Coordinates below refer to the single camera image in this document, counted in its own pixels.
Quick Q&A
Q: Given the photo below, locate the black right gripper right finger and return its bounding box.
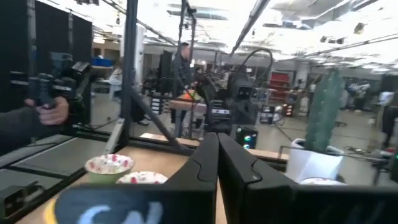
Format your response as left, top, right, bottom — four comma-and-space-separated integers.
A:
218, 133, 297, 224

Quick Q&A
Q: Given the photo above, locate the orange object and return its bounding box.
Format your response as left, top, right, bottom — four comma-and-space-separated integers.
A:
182, 90, 200, 101

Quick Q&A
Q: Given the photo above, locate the person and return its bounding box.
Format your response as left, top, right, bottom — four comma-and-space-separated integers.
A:
108, 58, 125, 101
172, 42, 197, 126
345, 79, 372, 111
379, 90, 398, 149

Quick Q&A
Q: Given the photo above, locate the blue storage bin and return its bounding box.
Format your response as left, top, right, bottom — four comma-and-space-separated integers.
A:
91, 57, 114, 68

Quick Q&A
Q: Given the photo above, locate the green cactus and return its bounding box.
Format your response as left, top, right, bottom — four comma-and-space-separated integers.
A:
303, 68, 346, 154

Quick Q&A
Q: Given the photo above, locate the black leader arm handle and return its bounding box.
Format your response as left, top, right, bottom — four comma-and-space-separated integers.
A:
9, 52, 93, 110

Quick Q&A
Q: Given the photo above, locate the black aluminium table frame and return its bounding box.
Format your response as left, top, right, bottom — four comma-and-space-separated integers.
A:
0, 0, 289, 223

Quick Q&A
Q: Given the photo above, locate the person's hand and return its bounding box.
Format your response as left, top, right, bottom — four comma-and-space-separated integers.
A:
24, 96, 70, 126

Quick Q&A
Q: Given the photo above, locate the wooden workbench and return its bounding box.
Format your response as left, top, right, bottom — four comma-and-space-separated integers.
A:
169, 98, 209, 138

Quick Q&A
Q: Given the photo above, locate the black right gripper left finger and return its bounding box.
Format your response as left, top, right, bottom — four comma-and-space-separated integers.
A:
166, 132, 221, 186

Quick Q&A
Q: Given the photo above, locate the black partition panel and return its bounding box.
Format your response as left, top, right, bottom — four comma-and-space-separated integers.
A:
0, 0, 94, 113

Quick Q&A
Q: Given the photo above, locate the green floral mini bowl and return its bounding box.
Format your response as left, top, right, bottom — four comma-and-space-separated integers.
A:
115, 170, 170, 185
298, 177, 347, 187
84, 154, 136, 185

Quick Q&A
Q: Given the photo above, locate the person's forearm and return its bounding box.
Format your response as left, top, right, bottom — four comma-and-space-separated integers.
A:
0, 105, 65, 157

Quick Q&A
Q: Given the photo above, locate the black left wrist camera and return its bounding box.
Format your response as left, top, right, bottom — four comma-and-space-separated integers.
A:
236, 84, 254, 101

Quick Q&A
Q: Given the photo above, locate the red shelf unit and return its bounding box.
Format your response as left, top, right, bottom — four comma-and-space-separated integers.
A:
269, 70, 295, 102

